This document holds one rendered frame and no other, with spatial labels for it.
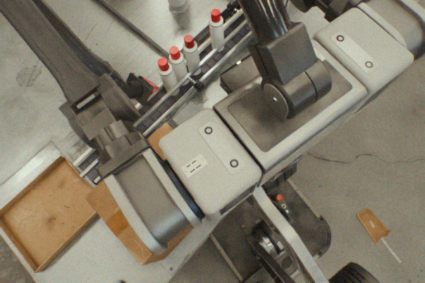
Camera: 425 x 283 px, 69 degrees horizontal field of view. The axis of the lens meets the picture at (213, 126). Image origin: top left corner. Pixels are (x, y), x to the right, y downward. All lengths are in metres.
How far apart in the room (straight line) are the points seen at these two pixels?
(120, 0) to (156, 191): 1.18
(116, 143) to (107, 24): 1.08
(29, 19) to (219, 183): 0.41
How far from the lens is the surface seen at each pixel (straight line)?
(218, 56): 1.27
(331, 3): 0.66
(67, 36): 0.81
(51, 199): 1.29
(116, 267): 1.18
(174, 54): 1.05
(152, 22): 1.41
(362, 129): 2.24
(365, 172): 2.15
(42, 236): 1.29
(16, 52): 1.65
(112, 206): 0.88
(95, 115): 0.57
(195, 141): 0.44
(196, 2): 1.45
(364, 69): 0.52
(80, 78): 0.58
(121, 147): 0.50
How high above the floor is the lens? 1.94
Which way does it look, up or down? 69 degrees down
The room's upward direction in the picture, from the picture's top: 9 degrees counter-clockwise
